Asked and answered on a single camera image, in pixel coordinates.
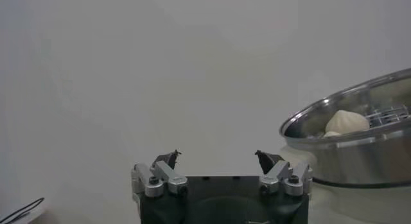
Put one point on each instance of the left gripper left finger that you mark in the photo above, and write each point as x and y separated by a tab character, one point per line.
167	175

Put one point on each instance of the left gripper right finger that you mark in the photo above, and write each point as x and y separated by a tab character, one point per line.
276	177

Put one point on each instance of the white steamed baozi bun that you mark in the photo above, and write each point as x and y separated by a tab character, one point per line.
346	122

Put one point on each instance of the stainless steel steamer basket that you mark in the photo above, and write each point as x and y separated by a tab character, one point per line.
353	161

